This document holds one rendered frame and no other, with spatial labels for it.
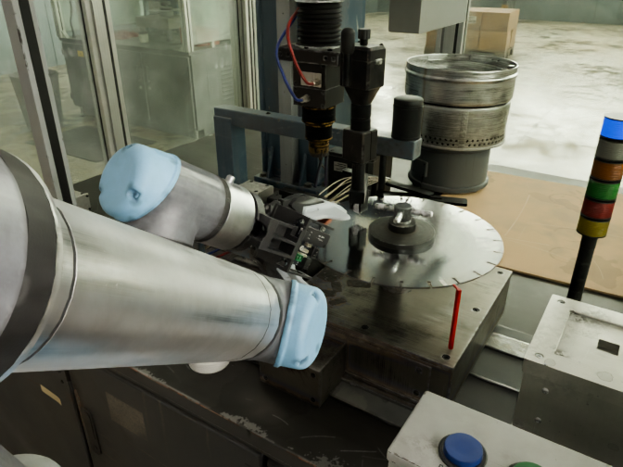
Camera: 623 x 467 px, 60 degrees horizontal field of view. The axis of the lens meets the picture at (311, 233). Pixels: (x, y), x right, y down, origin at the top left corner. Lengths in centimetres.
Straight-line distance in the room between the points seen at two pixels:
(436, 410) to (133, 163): 43
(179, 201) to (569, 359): 53
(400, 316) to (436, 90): 77
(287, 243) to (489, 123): 100
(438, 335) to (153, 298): 64
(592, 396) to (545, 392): 6
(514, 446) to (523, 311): 52
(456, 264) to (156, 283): 64
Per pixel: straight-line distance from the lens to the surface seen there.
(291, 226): 64
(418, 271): 83
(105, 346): 26
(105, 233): 25
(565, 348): 82
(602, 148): 93
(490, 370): 98
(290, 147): 157
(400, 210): 89
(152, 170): 51
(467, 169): 161
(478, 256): 89
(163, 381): 95
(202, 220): 55
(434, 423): 66
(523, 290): 122
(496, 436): 67
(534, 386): 80
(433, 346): 85
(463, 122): 152
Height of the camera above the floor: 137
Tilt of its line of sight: 27 degrees down
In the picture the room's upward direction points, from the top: straight up
